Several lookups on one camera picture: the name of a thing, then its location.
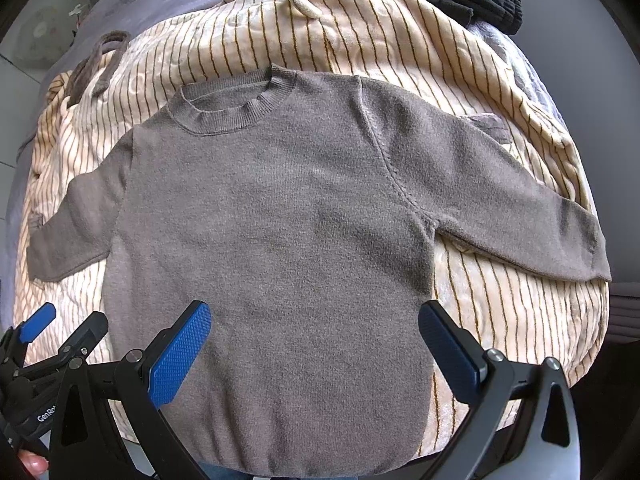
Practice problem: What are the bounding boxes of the taupe knit sweater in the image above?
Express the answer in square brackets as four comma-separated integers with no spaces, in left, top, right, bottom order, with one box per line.
[27,66,611,478]

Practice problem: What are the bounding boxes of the person's left hand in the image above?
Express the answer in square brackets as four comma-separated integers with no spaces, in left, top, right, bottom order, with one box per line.
[17,450,49,478]

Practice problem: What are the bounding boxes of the brown garment on quilt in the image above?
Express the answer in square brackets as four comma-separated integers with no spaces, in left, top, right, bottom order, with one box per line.
[64,30,131,106]

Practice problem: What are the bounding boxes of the white round floor fan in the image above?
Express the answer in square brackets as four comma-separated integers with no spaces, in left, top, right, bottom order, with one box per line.
[13,6,75,68]

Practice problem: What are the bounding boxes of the cream striped quilt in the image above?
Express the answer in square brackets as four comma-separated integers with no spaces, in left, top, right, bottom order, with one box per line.
[12,0,611,386]

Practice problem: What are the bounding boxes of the lavender bed sheet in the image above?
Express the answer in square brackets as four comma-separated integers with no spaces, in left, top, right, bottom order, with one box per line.
[1,0,221,328]

